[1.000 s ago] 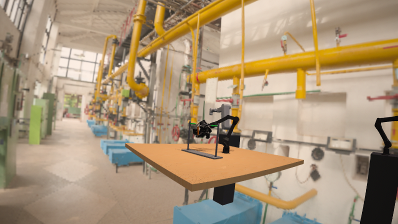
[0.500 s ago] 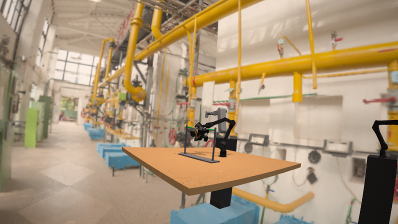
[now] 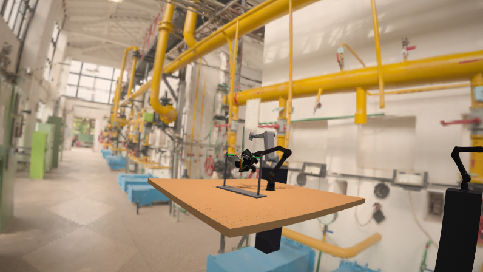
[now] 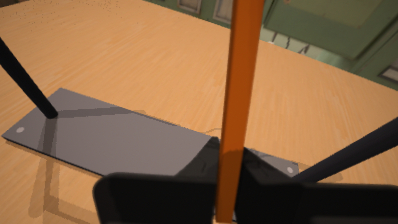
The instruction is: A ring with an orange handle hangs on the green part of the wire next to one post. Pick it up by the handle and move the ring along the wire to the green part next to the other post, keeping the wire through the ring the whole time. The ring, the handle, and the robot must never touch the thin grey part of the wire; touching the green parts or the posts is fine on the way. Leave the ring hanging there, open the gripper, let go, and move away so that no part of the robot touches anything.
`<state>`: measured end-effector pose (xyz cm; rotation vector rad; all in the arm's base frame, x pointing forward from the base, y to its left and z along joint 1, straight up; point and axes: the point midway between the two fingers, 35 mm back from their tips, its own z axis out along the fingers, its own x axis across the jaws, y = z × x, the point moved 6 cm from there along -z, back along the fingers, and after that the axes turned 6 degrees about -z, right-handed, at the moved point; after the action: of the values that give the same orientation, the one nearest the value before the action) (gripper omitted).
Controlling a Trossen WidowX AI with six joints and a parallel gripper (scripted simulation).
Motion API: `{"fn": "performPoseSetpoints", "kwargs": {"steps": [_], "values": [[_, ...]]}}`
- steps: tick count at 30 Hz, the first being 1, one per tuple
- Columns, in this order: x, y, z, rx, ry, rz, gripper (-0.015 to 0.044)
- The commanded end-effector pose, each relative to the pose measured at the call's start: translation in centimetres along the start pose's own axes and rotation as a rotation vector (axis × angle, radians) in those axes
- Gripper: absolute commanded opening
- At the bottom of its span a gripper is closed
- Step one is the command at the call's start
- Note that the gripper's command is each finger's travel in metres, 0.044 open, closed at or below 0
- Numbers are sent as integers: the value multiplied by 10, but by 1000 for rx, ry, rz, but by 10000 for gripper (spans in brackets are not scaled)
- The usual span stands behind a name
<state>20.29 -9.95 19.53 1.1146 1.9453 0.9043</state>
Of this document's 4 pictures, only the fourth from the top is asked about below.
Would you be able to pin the orange bar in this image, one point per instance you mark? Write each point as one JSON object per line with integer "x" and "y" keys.
{"x": 244, "y": 38}

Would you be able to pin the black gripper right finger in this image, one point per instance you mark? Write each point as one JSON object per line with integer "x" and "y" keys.
{"x": 266, "y": 195}

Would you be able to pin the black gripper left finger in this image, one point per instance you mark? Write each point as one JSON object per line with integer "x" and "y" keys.
{"x": 139, "y": 198}

